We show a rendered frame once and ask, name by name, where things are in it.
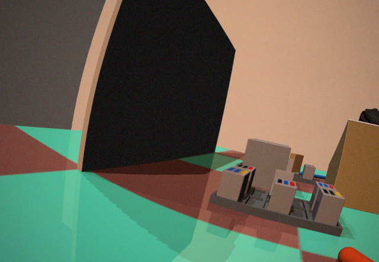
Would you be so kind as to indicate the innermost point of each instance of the orange-red rounded cylinder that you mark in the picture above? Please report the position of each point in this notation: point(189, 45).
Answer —
point(349, 254)

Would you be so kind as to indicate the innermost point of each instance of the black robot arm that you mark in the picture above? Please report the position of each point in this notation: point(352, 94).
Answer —
point(370, 116)

